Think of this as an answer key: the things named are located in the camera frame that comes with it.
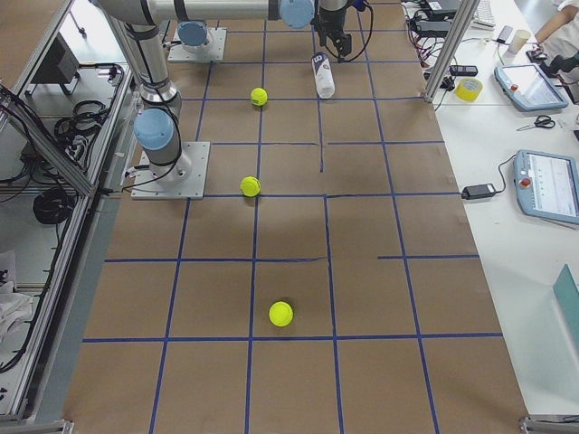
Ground far teach pendant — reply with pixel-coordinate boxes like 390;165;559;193
494;63;568;111

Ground near teach pendant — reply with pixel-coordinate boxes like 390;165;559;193
513;149;578;225

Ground paper cup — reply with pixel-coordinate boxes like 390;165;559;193
508;29;532;55

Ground tennis ball with Wilson print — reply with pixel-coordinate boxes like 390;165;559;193
250;87;269;107

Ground tennis ball centre of table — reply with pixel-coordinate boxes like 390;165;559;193
240;176;261;198

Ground yellow tape roll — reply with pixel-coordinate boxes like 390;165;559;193
455;77;483;102

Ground teach pendant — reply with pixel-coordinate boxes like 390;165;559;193
494;63;568;111
513;149;578;225

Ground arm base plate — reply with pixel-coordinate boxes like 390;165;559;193
167;27;227;63
130;142;211;201

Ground tennis ball Roland Garros print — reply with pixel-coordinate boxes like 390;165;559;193
269;300;294;327

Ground black power adapter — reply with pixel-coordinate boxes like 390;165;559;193
460;184;497;200

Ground black scissors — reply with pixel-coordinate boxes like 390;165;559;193
517;115;555;131

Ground aluminium frame post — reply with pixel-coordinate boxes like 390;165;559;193
423;0;479;103

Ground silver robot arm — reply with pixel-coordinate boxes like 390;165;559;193
99;0;365;116
176;21;211;47

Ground white blue tennis ball can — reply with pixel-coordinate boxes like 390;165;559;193
311;52;336;99

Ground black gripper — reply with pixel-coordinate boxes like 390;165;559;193
314;11;352;62

